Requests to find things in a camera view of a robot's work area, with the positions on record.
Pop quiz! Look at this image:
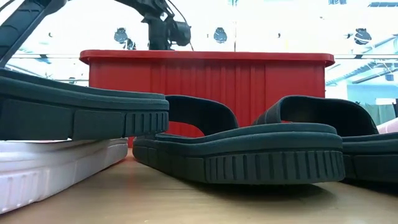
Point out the black slide sandal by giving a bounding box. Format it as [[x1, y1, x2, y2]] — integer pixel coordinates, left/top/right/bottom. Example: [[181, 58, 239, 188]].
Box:
[[0, 68, 170, 141], [132, 95, 346, 185], [252, 95, 398, 184]]

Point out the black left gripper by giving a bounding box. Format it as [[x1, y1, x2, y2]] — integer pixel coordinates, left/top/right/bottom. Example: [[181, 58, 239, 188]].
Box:
[[142, 14, 192, 50]]

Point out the red plastic bin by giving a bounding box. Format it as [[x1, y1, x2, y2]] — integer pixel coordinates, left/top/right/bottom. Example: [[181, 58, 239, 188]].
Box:
[[79, 49, 336, 147]]

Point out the green curtain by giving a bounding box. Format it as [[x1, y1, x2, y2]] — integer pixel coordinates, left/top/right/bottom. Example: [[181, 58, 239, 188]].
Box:
[[362, 103, 396, 126]]

